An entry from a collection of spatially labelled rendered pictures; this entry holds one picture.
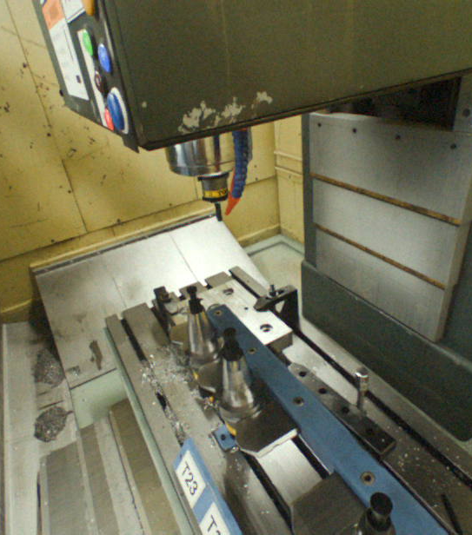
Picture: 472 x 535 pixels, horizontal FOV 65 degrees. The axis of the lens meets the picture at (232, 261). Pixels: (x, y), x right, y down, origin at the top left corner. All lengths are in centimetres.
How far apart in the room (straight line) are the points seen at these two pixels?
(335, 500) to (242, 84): 40
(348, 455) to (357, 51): 41
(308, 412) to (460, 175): 57
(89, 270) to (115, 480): 95
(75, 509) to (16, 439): 38
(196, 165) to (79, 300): 114
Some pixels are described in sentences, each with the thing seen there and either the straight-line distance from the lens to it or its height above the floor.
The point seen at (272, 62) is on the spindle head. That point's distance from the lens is 38.
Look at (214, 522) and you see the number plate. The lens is 75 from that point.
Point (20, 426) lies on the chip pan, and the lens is 143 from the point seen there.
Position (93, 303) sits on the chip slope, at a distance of 166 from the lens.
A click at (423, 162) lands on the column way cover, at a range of 91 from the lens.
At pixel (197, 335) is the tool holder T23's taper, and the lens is 55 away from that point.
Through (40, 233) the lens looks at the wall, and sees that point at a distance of 174.
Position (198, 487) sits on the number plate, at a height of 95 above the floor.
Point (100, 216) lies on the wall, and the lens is 175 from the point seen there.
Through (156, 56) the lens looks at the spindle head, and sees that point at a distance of 33.
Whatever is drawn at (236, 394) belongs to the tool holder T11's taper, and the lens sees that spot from 49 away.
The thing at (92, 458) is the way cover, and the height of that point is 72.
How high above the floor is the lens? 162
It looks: 30 degrees down
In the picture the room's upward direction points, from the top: 8 degrees counter-clockwise
